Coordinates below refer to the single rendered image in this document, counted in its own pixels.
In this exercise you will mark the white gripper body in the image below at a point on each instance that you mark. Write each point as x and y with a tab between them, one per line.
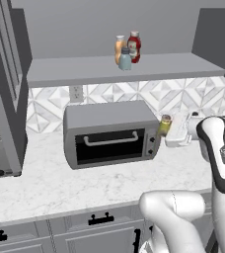
178	131

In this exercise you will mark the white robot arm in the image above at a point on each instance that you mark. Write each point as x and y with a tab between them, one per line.
224	210

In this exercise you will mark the yellow green condiment bottle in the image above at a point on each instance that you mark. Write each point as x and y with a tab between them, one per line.
165	126

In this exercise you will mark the blue grey shaker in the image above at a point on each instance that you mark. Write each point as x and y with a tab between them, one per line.
125	61

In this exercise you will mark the red ketchup bottle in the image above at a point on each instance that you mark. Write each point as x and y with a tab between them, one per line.
135	46

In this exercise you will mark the plain grey cabinet door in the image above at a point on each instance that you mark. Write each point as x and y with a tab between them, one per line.
216	42

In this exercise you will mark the tan condiment bottle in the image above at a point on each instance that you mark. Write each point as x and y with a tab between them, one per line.
119	49

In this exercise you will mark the grey cabinet shelf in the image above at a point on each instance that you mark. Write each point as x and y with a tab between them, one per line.
85	70

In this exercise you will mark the grey lower cabinet door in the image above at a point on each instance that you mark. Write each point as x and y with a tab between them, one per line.
98	242

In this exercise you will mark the grey panelled cabinet door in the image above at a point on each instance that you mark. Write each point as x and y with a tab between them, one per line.
6	66

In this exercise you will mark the dark toaster oven knob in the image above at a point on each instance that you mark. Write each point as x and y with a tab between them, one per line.
151	151
152	139

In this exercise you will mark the black glass toaster oven door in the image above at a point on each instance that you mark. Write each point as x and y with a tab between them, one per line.
111	153

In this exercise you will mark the grey toaster oven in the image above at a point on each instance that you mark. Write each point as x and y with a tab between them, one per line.
108	115

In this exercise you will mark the grey drawer front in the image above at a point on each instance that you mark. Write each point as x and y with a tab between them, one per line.
19	232
71	220

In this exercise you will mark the white wall outlet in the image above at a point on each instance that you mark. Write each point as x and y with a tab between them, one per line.
76	93

